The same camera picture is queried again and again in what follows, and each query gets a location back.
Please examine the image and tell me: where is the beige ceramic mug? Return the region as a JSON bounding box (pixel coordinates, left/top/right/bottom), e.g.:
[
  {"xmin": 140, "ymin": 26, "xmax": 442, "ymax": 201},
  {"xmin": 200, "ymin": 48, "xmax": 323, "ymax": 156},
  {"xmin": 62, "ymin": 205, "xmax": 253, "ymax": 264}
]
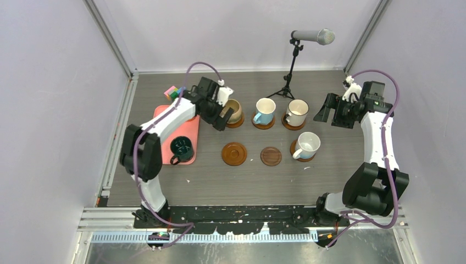
[{"xmin": 221, "ymin": 99, "xmax": 242, "ymax": 124}]

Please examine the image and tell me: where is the pink plastic tray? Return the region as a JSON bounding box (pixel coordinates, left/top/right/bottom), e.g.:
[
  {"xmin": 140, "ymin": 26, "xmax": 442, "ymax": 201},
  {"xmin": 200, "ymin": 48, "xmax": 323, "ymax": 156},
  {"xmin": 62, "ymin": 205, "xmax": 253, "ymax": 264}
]
[{"xmin": 161, "ymin": 116, "xmax": 200, "ymax": 165}]

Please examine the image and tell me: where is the light brown wooden coaster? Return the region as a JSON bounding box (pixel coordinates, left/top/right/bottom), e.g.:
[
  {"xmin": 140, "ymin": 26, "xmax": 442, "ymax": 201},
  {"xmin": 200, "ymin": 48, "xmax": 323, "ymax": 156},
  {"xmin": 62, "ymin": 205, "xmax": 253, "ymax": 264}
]
[{"xmin": 221, "ymin": 142, "xmax": 247, "ymax": 166}]

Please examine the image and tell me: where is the white mug dark rim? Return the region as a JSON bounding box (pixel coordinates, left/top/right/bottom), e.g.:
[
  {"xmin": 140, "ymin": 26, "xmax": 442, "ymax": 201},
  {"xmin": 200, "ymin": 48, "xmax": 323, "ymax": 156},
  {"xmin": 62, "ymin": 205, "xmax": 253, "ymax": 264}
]
[{"xmin": 284, "ymin": 99, "xmax": 309, "ymax": 127}]

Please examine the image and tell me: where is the dark green mug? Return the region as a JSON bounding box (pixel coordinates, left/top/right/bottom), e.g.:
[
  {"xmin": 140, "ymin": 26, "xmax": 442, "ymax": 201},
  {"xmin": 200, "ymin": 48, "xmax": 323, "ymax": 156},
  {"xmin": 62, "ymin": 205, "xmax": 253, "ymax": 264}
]
[{"xmin": 170, "ymin": 136, "xmax": 195, "ymax": 165}]

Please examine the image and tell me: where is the light blue mug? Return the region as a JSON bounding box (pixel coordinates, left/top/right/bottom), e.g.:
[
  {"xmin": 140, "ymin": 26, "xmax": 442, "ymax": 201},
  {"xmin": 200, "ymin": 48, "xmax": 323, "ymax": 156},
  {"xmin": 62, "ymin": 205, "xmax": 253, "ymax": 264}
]
[{"xmin": 252, "ymin": 98, "xmax": 276, "ymax": 125}]

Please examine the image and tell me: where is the dark walnut wooden coaster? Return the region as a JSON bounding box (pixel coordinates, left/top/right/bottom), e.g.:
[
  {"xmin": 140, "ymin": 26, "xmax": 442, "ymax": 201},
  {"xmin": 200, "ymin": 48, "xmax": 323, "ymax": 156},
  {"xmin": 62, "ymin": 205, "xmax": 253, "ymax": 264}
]
[{"xmin": 260, "ymin": 146, "xmax": 282, "ymax": 167}]

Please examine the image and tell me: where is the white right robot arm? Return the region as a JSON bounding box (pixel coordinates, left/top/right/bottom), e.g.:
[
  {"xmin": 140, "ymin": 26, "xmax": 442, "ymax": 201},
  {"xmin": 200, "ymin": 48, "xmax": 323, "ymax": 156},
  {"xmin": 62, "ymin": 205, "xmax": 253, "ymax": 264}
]
[{"xmin": 313, "ymin": 77, "xmax": 409, "ymax": 226}]

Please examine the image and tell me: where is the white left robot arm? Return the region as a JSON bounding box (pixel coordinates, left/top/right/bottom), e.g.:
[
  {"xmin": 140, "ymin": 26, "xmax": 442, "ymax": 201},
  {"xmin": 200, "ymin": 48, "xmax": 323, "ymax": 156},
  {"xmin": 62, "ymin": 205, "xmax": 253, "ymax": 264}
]
[{"xmin": 119, "ymin": 77, "xmax": 234, "ymax": 228}]

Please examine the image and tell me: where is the colourful toy block stack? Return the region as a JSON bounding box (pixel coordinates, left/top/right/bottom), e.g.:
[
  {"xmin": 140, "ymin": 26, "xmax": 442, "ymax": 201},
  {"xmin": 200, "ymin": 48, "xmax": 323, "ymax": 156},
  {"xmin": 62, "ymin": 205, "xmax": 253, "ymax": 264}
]
[{"xmin": 164, "ymin": 86, "xmax": 185, "ymax": 102}]

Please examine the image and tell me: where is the black microphone tripod stand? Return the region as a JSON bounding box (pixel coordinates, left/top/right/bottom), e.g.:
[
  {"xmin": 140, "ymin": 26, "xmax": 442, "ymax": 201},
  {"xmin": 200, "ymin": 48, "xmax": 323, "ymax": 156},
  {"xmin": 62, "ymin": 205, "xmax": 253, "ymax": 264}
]
[{"xmin": 267, "ymin": 37, "xmax": 304, "ymax": 100}]

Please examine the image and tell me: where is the grey microphone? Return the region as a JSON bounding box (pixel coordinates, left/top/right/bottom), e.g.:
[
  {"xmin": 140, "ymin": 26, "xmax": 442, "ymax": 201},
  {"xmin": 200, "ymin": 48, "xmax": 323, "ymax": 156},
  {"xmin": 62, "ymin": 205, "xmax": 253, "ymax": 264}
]
[{"xmin": 291, "ymin": 29, "xmax": 336, "ymax": 46}]

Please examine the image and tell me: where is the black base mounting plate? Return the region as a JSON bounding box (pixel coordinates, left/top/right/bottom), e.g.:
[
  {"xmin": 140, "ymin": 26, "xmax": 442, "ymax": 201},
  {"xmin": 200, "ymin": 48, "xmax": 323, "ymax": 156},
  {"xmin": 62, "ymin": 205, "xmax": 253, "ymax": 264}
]
[{"xmin": 132, "ymin": 205, "xmax": 350, "ymax": 235}]

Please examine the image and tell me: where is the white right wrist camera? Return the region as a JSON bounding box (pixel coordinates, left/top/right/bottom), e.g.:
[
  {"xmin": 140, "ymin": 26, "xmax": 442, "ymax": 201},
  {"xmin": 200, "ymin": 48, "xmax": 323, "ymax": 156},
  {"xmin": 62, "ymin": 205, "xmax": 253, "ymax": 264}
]
[{"xmin": 342, "ymin": 75, "xmax": 362, "ymax": 103}]

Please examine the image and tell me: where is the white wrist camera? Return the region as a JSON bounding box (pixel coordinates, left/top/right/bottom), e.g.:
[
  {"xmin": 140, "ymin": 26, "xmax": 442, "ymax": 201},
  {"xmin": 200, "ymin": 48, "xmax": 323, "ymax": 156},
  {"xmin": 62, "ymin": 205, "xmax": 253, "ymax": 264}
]
[
  {"xmin": 214, "ymin": 79, "xmax": 234, "ymax": 107},
  {"xmin": 342, "ymin": 75, "xmax": 362, "ymax": 103}
]

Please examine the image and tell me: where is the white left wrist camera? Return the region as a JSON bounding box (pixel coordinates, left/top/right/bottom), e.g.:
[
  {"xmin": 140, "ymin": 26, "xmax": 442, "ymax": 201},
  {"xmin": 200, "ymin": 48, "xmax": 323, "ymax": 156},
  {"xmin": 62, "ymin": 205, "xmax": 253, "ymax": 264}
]
[{"xmin": 214, "ymin": 79, "xmax": 234, "ymax": 107}]

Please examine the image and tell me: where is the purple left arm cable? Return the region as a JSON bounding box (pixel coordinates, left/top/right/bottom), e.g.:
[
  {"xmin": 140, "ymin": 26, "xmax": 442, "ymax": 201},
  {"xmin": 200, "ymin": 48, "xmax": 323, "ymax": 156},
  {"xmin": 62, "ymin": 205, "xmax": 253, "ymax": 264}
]
[{"xmin": 132, "ymin": 61, "xmax": 225, "ymax": 250}]

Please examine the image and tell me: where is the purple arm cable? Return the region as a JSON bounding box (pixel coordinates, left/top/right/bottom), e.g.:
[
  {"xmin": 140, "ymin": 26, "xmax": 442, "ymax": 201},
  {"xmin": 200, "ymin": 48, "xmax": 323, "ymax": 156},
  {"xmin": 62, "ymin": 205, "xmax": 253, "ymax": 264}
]
[
  {"xmin": 325, "ymin": 69, "xmax": 401, "ymax": 250},
  {"xmin": 132, "ymin": 61, "xmax": 225, "ymax": 250}
]

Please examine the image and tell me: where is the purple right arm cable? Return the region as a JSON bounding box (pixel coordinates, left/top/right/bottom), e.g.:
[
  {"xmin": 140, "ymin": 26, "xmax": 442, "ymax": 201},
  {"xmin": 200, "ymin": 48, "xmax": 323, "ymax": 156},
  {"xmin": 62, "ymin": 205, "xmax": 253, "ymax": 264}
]
[{"xmin": 325, "ymin": 69, "xmax": 401, "ymax": 250}]

